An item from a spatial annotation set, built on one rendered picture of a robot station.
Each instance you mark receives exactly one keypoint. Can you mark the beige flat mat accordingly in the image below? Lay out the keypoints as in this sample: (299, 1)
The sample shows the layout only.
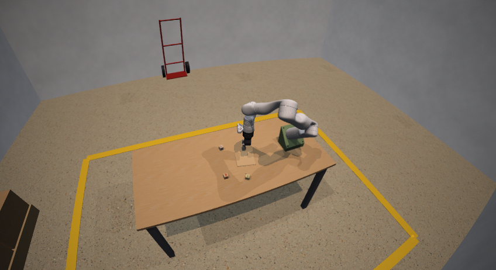
(245, 158)

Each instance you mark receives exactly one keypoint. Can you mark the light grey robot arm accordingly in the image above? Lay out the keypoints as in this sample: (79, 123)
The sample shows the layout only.
(286, 113)

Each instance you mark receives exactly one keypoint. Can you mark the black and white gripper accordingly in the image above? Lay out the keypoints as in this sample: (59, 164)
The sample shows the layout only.
(248, 133)

